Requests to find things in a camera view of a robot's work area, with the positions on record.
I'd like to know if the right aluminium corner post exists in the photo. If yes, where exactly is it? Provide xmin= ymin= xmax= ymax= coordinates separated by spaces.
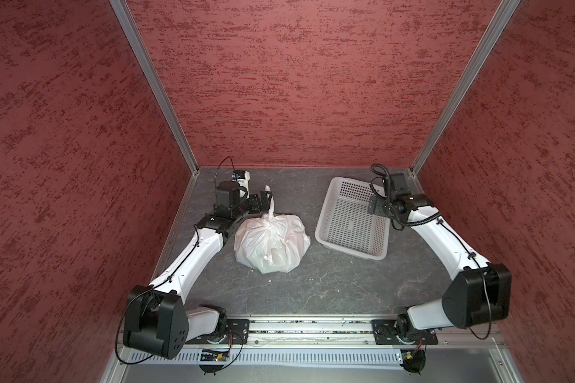
xmin=410 ymin=0 xmax=521 ymax=178

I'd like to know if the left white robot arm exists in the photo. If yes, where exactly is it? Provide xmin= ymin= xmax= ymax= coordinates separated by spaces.
xmin=115 ymin=187 xmax=272 ymax=359

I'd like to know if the black mounting plate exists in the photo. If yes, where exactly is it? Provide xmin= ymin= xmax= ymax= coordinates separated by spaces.
xmin=371 ymin=315 xmax=439 ymax=346
xmin=186 ymin=319 xmax=251 ymax=346

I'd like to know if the aluminium corner post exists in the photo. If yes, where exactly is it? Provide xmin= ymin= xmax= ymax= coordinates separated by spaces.
xmin=410 ymin=0 xmax=521 ymax=178
xmin=110 ymin=0 xmax=200 ymax=176

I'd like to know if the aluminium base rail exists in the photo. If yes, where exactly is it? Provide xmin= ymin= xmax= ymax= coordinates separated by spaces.
xmin=119 ymin=313 xmax=504 ymax=349

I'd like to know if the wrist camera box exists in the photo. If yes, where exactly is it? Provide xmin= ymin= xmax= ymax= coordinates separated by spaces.
xmin=383 ymin=173 xmax=411 ymax=201
xmin=215 ymin=170 xmax=251 ymax=208

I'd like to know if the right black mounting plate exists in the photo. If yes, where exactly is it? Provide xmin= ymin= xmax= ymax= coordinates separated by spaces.
xmin=371 ymin=315 xmax=439 ymax=346

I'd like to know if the white perforated plastic basket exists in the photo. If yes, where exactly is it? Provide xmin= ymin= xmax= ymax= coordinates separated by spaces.
xmin=315 ymin=177 xmax=391 ymax=261

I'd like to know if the left aluminium corner post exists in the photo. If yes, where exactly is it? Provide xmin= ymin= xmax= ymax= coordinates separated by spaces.
xmin=110 ymin=0 xmax=200 ymax=176

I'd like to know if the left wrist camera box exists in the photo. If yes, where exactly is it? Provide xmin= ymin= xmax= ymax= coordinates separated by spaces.
xmin=215 ymin=170 xmax=251 ymax=208

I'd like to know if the white plastic bag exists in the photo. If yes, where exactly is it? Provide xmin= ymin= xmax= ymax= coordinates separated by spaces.
xmin=234 ymin=197 xmax=311 ymax=274

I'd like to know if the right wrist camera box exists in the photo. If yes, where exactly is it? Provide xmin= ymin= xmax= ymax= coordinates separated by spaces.
xmin=383 ymin=173 xmax=411 ymax=201

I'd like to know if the perforated metal cable tray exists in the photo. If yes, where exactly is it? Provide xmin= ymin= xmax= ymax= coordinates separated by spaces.
xmin=127 ymin=348 xmax=403 ymax=370

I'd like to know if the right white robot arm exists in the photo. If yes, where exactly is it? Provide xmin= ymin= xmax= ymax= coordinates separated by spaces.
xmin=368 ymin=194 xmax=512 ymax=344

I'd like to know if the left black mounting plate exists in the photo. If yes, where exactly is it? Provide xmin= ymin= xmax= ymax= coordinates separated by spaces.
xmin=186 ymin=319 xmax=251 ymax=346

